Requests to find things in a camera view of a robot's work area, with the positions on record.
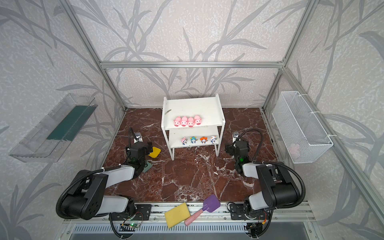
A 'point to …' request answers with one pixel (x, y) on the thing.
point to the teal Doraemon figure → (193, 140)
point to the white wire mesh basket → (306, 141)
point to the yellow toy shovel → (155, 152)
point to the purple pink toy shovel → (211, 203)
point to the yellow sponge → (177, 215)
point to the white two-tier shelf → (208, 109)
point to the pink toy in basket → (293, 149)
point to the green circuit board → (134, 225)
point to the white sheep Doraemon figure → (213, 139)
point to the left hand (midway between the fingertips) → (141, 137)
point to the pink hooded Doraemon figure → (183, 140)
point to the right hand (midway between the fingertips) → (236, 136)
